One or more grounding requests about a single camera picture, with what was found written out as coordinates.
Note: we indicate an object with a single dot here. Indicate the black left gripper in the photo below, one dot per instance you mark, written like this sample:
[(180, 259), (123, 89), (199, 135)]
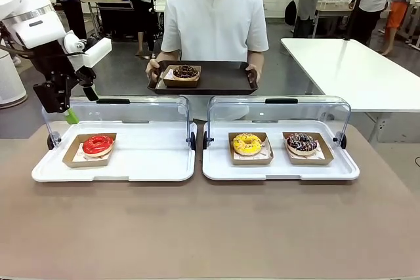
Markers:
[(72, 76)]

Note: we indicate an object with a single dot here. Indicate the person's right forearm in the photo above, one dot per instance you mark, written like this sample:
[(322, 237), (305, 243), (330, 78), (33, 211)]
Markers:
[(167, 56)]

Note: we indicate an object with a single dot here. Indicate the yellow glazed donut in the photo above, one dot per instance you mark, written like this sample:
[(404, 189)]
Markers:
[(252, 161)]

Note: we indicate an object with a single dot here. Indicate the dark chocolate glazed donut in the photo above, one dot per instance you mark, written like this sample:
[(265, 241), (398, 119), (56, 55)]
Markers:
[(178, 75)]

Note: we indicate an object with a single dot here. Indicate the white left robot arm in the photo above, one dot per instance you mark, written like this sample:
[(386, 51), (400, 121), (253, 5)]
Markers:
[(29, 8)]

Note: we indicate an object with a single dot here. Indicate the white standing desk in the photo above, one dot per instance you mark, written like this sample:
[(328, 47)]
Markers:
[(161, 1)]

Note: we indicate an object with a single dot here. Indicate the black slanted stand pole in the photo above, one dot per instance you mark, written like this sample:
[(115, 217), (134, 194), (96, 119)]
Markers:
[(357, 1)]

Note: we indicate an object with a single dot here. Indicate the grey background workbench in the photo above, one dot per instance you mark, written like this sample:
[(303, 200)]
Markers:
[(334, 11)]

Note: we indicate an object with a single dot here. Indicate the clear hinged tray lid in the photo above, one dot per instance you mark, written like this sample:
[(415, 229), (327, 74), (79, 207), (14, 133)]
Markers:
[(147, 109), (295, 111)]

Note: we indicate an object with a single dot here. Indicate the bystander in grey skirt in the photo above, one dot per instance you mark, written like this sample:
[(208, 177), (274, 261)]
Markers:
[(306, 1)]

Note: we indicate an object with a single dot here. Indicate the person's left forearm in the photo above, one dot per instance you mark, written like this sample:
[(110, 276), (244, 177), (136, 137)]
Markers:
[(256, 58)]

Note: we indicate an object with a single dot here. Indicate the black vertical stand pole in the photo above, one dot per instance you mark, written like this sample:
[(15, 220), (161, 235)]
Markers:
[(150, 14)]

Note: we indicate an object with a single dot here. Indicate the person's right hand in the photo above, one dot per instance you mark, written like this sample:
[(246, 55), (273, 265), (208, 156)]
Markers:
[(151, 68)]

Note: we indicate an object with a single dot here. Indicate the chocolate sprinkled donut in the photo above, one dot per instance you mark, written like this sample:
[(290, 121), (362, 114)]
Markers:
[(311, 161)]

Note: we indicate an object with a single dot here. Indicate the yellow sprinkled donut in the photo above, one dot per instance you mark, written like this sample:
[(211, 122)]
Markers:
[(241, 149)]

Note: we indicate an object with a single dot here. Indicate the dark brown serving tray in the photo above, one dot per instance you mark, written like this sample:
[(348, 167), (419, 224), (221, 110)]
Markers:
[(223, 80)]

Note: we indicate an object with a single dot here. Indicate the chocolate donut colourful sprinkles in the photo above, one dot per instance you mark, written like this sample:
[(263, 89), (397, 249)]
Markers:
[(295, 150)]

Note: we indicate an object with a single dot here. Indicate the white cylindrical appliance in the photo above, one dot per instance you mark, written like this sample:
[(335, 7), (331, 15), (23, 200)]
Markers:
[(10, 80)]

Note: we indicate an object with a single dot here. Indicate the large white side table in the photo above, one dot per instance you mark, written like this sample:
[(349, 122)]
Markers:
[(344, 70)]

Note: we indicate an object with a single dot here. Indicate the bystander in dark clothes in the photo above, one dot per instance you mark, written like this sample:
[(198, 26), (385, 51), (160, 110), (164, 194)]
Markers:
[(70, 11)]

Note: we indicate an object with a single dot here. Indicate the bystander in orange shorts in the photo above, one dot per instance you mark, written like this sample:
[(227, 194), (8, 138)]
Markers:
[(395, 14)]

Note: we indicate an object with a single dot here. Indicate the red glazed donut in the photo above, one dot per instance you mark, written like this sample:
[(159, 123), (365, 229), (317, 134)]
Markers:
[(85, 163), (90, 149)]

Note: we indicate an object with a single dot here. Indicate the person in white shirt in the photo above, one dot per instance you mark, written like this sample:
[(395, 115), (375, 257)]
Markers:
[(213, 24)]

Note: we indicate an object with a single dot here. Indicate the white plastic display tray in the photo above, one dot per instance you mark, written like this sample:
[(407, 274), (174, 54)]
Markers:
[(147, 162), (295, 170)]

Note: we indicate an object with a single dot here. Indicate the person's left hand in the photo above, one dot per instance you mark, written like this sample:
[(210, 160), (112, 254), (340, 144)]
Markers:
[(257, 70)]

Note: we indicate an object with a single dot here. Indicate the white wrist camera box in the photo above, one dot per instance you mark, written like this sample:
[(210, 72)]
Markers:
[(96, 50)]

